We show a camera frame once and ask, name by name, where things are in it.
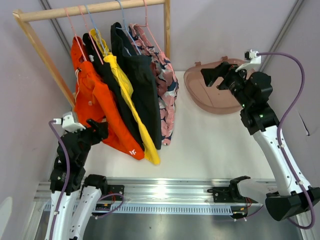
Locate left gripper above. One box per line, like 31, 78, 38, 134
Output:
68, 117, 109, 165

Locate pink hanger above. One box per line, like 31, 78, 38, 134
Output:
78, 5, 104, 65
63, 7, 87, 61
137, 0, 163, 53

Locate pink translucent plastic basin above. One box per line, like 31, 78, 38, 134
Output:
183, 56, 245, 115

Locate yellow shorts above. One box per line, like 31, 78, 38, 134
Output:
89, 28, 161, 166

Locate aluminium mounting rail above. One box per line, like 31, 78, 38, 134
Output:
33, 177, 305, 215

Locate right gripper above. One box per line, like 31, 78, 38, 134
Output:
201, 61, 252, 109

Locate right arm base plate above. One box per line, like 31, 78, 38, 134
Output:
206, 187, 247, 204

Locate black shorts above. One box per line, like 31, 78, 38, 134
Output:
82, 29, 145, 150

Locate orange shorts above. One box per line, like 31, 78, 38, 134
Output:
70, 36, 145, 160

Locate wooden clothes rack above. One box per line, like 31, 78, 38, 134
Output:
12, 0, 171, 108

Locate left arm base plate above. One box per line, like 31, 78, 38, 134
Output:
105, 184, 125, 202

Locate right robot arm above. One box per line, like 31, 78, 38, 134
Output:
200, 61, 320, 221

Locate pink floral shorts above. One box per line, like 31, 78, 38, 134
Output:
128, 23, 179, 146

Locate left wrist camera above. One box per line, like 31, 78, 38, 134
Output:
53, 111, 86, 133

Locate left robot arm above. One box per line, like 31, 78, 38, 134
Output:
45, 118, 109, 240

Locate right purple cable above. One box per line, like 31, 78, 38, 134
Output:
258, 51, 316, 230

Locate blue hanger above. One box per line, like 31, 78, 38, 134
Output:
116, 0, 142, 56
84, 4, 109, 56

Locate dark navy shorts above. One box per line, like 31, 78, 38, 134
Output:
110, 22, 162, 150

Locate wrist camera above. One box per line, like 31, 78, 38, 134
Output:
53, 111, 86, 133
235, 49, 262, 72

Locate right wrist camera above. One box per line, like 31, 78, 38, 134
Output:
235, 49, 262, 72

